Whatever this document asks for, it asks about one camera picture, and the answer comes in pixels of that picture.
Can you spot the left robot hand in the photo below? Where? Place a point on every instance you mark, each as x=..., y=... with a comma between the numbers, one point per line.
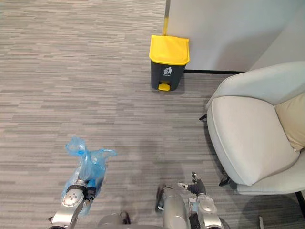
x=89, y=181

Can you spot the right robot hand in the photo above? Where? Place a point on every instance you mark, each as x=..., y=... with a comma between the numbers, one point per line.
x=196, y=185

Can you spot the blue plastic trash bag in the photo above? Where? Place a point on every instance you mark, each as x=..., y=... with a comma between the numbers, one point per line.
x=83, y=164

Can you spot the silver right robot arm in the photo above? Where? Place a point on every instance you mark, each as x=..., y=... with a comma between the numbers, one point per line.
x=207, y=211

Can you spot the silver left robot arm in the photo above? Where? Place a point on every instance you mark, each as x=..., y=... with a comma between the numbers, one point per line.
x=68, y=205

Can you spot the grey yellow-lidded pedal bin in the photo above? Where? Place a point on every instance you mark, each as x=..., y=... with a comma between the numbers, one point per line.
x=168, y=64

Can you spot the silver robot leg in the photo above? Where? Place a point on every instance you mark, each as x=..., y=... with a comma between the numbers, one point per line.
x=114, y=220
x=172, y=206

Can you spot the light grey armchair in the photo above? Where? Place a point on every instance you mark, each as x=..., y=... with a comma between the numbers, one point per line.
x=250, y=133

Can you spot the beige cushion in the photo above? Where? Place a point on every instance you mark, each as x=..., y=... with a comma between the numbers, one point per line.
x=293, y=119

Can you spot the yellow corner guard strip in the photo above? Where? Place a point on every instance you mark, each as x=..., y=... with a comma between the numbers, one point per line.
x=165, y=17

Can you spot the black wall baseboard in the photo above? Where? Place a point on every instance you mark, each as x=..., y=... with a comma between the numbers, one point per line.
x=213, y=71

